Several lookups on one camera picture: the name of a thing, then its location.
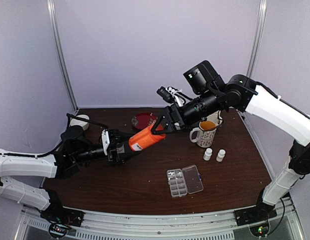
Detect cream ribbed mug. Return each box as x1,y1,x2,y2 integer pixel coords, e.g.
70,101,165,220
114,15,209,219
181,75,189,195
207,111,223,126

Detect red floral plate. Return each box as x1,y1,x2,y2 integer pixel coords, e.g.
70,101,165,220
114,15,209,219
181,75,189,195
131,112,157,130

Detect white pills in organizer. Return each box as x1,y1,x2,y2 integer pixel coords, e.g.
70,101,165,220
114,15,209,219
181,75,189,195
167,169,182,179

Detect clear plastic pill organizer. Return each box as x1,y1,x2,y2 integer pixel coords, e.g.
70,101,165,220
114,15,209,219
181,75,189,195
166,165,204,198

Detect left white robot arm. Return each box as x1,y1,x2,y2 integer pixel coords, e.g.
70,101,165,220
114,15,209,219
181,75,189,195
0,125,139,222

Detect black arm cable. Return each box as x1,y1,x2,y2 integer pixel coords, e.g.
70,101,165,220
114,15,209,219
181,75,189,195
254,81,310,121
0,112,110,158

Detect right aluminium frame post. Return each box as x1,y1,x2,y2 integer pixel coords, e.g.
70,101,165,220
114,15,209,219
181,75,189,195
235,0,267,112

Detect floral mug yellow inside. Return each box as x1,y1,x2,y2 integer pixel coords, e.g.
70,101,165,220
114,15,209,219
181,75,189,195
189,120,218,148

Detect front aluminium rail base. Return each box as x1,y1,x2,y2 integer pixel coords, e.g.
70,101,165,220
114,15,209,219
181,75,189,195
12,196,306,240

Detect small white bottle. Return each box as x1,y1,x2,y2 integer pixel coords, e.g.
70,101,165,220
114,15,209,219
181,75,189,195
203,148,213,161
216,149,226,162

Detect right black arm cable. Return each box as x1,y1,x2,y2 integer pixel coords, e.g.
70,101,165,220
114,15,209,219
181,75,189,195
254,81,310,121

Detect orange pill bottle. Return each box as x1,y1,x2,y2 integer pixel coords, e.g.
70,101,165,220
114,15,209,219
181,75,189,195
128,124,166,152

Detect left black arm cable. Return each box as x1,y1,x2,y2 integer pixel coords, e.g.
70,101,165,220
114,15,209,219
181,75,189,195
0,112,110,158

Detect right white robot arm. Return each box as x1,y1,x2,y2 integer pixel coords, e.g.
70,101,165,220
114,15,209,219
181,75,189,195
151,60,310,221

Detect white ceramic rice bowl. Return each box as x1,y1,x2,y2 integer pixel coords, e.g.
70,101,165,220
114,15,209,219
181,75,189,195
70,114,90,131

